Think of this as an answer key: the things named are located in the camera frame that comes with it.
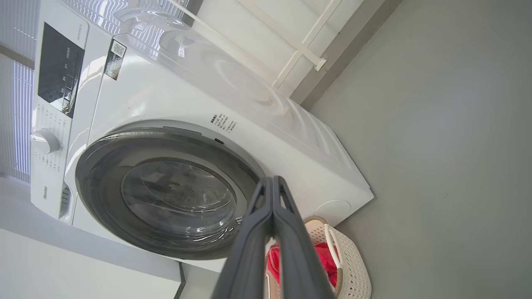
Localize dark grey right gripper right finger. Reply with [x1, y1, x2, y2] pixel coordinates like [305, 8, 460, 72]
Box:
[272, 176, 336, 299]

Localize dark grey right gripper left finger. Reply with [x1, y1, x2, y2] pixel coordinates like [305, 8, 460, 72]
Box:
[211, 176, 275, 299]

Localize red and white garment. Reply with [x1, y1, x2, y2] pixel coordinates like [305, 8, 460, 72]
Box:
[266, 243, 338, 288]

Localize round black glass washer door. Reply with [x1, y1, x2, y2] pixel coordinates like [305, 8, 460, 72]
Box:
[75, 127, 266, 261]

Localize cream perforated laundry basket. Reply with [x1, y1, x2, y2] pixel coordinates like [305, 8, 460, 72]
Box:
[266, 216, 372, 299]

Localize white front-load washing machine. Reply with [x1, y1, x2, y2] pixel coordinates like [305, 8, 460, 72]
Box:
[30, 0, 374, 273]

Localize white washing machine dial knob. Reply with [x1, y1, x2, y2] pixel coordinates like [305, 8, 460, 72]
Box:
[31, 129, 61, 154]

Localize black washer display panel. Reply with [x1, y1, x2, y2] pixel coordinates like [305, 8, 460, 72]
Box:
[37, 22, 86, 119]

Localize round white filter cover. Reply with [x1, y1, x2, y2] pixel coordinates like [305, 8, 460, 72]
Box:
[314, 200, 352, 227]

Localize grey baseboard strip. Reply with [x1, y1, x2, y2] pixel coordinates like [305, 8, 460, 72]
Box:
[291, 0, 404, 110]

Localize black QR code sticker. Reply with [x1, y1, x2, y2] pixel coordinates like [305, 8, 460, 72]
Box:
[104, 39, 127, 81]

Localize white window blinds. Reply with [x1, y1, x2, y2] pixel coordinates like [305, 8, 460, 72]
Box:
[0, 0, 42, 183]

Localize white metal rack frame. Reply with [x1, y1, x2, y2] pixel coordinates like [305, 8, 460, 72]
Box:
[166, 0, 345, 90]

